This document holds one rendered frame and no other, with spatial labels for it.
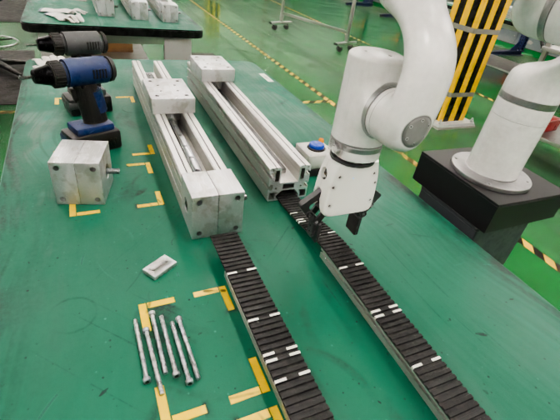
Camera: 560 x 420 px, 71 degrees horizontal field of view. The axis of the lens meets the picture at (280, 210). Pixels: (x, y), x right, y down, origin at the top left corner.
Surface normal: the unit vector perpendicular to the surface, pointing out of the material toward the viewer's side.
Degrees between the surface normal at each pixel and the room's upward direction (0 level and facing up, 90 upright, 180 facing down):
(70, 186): 90
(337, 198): 89
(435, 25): 45
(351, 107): 90
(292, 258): 0
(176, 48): 90
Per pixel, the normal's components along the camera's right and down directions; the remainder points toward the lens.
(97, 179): 0.16, 0.58
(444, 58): 0.49, 0.10
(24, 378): 0.12, -0.82
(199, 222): 0.40, 0.56
